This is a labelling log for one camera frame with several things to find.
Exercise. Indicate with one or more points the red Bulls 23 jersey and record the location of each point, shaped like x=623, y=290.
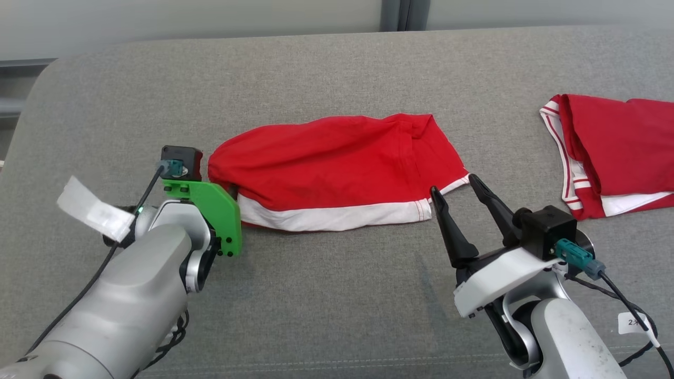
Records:
x=626, y=147

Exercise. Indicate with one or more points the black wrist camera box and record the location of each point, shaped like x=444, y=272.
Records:
x=184, y=155
x=547, y=229

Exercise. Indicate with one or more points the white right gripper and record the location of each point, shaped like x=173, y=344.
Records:
x=500, y=279

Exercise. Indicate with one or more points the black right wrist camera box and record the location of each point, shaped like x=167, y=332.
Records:
x=547, y=229

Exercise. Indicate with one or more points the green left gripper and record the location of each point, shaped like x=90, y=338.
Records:
x=221, y=216

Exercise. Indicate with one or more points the red shorts with white trim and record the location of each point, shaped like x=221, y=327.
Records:
x=326, y=163

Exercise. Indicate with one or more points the grey metal partition post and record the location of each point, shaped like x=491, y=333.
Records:
x=417, y=13
x=390, y=13

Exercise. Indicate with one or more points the white tape flag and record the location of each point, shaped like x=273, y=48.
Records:
x=95, y=210

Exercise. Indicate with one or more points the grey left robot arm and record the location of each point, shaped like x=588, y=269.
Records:
x=121, y=305

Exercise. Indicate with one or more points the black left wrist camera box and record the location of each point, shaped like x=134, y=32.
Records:
x=184, y=155

